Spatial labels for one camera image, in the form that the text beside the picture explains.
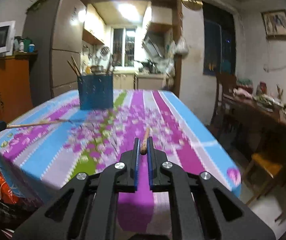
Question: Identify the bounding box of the wooden chopstick four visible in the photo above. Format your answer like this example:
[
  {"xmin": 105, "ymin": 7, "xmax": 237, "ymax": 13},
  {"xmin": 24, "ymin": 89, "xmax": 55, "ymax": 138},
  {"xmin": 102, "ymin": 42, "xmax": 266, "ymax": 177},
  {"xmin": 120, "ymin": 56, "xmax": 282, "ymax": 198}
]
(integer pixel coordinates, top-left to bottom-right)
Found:
[{"xmin": 6, "ymin": 119, "xmax": 72, "ymax": 129}]

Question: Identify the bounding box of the wooden chopstick ten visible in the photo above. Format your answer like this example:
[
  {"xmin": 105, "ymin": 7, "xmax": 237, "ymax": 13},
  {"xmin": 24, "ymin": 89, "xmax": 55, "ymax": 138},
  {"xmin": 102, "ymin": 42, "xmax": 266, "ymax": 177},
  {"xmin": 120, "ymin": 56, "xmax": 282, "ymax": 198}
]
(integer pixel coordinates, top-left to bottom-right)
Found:
[{"xmin": 140, "ymin": 126, "xmax": 150, "ymax": 155}]

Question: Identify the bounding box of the wooden chopstick two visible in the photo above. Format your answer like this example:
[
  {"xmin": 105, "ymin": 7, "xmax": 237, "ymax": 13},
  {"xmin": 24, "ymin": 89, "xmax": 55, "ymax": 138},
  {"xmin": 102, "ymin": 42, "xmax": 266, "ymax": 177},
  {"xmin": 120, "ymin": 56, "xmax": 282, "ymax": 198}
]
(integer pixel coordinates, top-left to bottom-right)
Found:
[{"xmin": 71, "ymin": 55, "xmax": 82, "ymax": 76}]

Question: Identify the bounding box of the wooden chopstick one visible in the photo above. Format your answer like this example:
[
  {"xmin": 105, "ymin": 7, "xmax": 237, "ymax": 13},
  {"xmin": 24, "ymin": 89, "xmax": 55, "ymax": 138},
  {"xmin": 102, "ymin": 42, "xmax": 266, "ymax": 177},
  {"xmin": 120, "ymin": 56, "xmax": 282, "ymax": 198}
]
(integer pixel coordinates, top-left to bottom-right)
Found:
[{"xmin": 67, "ymin": 60, "xmax": 79, "ymax": 76}]

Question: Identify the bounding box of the wooden chopstick seven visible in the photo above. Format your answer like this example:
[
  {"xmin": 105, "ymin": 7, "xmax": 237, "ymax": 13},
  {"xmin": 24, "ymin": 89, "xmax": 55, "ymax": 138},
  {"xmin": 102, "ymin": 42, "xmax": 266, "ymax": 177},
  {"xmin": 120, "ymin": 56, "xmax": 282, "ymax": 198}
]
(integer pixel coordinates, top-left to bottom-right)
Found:
[{"xmin": 106, "ymin": 61, "xmax": 111, "ymax": 75}]

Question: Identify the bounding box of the orange wooden cabinet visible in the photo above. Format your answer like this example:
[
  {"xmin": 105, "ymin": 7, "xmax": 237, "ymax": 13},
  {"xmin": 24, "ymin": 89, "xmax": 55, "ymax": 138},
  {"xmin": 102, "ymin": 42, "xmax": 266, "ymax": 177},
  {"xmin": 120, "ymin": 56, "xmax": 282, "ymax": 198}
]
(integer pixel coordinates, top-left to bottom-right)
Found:
[{"xmin": 0, "ymin": 55, "xmax": 33, "ymax": 123}]

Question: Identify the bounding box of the colourful floral tablecloth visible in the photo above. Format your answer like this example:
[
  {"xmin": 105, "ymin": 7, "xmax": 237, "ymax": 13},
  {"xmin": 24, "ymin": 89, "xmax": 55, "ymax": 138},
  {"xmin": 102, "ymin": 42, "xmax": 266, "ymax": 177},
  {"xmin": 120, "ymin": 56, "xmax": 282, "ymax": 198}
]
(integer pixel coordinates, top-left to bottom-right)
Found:
[{"xmin": 0, "ymin": 89, "xmax": 242, "ymax": 235}]

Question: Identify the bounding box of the orange plastic bag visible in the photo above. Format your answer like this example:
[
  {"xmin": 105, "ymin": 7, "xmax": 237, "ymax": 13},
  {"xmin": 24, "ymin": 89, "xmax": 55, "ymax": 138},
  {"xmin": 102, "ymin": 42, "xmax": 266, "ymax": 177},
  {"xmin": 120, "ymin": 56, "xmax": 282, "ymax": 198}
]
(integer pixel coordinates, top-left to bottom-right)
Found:
[{"xmin": 0, "ymin": 174, "xmax": 19, "ymax": 205}]

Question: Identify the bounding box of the small wooden stool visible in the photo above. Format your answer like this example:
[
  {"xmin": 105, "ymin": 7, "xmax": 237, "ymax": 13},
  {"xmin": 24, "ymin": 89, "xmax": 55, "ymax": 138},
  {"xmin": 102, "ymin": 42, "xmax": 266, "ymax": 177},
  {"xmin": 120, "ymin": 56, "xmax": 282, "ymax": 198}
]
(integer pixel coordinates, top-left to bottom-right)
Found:
[{"xmin": 242, "ymin": 152, "xmax": 286, "ymax": 206}]

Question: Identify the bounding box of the white medicine bottle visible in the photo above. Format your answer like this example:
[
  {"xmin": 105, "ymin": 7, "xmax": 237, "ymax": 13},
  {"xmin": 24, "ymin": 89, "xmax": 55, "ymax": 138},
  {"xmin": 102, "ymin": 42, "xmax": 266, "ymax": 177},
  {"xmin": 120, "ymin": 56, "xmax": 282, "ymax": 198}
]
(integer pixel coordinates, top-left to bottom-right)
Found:
[{"xmin": 19, "ymin": 40, "xmax": 25, "ymax": 53}]

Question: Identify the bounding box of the blue lidded jar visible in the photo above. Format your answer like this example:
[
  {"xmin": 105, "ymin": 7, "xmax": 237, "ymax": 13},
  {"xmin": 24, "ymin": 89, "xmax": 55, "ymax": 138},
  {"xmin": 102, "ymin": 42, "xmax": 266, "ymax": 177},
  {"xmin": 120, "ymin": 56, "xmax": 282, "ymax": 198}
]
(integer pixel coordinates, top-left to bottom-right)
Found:
[{"xmin": 28, "ymin": 43, "xmax": 35, "ymax": 53}]

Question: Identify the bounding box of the dark wooden side table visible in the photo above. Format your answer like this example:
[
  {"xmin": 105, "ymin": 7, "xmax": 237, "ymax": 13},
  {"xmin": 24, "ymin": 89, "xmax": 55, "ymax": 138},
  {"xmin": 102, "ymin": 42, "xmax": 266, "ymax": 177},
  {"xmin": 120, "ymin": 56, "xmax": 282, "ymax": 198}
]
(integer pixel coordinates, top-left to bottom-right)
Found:
[{"xmin": 227, "ymin": 96, "xmax": 286, "ymax": 153}]

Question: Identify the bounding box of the blue perforated utensil holder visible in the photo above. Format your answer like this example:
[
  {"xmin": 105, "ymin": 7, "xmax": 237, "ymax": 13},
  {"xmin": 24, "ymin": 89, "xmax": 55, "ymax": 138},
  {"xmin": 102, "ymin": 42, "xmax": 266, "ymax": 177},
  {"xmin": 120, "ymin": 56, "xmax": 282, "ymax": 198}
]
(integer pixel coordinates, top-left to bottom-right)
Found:
[{"xmin": 77, "ymin": 74, "xmax": 114, "ymax": 111}]

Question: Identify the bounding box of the grey tall refrigerator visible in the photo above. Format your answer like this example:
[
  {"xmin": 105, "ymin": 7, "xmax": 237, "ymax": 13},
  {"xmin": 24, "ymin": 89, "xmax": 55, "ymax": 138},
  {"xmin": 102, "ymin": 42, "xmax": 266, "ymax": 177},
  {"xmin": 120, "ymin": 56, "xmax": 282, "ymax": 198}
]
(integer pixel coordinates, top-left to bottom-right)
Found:
[{"xmin": 22, "ymin": 0, "xmax": 86, "ymax": 106}]

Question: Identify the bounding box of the dark wooden chair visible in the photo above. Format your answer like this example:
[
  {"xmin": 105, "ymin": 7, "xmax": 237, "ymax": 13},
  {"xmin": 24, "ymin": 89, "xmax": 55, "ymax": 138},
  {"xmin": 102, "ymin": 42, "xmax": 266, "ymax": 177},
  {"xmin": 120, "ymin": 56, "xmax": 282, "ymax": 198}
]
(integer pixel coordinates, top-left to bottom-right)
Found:
[{"xmin": 208, "ymin": 72, "xmax": 238, "ymax": 141}]

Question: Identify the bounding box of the white hanging plastic bag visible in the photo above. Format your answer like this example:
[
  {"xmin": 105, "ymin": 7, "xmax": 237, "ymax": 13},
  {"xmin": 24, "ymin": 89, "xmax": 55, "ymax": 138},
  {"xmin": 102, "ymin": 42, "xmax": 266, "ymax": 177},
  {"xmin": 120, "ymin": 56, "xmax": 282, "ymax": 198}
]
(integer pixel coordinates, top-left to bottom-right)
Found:
[{"xmin": 175, "ymin": 36, "xmax": 189, "ymax": 56}]

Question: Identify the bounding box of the steel range hood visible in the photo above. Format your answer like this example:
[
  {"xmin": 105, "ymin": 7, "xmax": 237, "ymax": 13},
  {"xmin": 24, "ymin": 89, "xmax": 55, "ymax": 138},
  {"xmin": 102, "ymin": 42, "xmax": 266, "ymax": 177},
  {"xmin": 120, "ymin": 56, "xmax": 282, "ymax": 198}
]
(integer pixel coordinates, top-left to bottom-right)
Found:
[{"xmin": 142, "ymin": 31, "xmax": 165, "ymax": 59}]

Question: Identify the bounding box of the framed elephant picture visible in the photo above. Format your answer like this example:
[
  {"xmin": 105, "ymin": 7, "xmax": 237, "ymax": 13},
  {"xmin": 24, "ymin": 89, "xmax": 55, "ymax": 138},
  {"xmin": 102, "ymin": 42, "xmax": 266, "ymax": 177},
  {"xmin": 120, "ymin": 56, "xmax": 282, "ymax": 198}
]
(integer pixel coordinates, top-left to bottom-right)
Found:
[{"xmin": 261, "ymin": 9, "xmax": 286, "ymax": 41}]

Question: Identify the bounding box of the round gold wall clock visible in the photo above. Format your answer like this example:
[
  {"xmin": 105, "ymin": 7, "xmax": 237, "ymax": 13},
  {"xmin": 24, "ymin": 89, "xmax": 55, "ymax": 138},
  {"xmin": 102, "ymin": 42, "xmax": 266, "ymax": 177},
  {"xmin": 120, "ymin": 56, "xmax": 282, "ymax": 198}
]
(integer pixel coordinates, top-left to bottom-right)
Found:
[{"xmin": 181, "ymin": 0, "xmax": 203, "ymax": 11}]

